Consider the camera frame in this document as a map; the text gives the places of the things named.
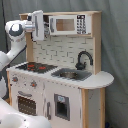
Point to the wooden toy kitchen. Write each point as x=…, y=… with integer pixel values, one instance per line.
x=62, y=52

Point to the black toy stovetop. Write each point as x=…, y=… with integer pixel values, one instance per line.
x=36, y=67

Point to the grey fabric backdrop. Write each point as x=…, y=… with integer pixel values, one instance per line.
x=114, y=43

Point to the white cabinet door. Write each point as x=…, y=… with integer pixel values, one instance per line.
x=63, y=105

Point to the grey toy sink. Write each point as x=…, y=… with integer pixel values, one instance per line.
x=71, y=74

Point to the white oven door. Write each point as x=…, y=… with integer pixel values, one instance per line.
x=27, y=101

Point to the black toy faucet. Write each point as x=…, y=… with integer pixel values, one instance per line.
x=80, y=64

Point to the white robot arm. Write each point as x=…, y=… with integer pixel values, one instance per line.
x=16, y=30

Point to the white toy microwave door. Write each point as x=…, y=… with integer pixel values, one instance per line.
x=70, y=24

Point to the red stove knob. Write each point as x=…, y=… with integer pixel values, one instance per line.
x=33, y=84
x=14, y=79

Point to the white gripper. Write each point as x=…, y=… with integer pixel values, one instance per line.
x=35, y=25

